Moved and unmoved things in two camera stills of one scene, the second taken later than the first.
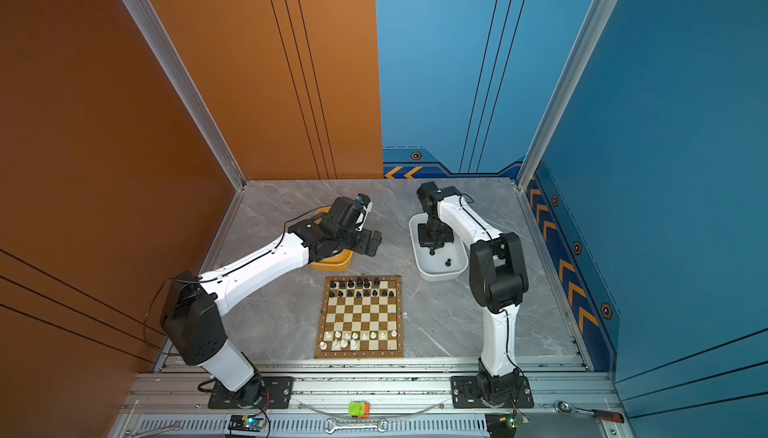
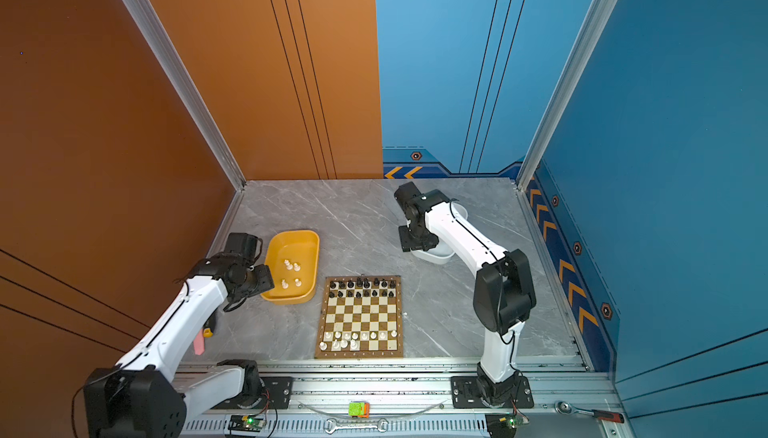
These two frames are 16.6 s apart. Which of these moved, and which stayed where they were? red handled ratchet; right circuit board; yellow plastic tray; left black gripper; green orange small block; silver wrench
Moved: yellow plastic tray; left black gripper
Stayed: right circuit board; red handled ratchet; silver wrench; green orange small block
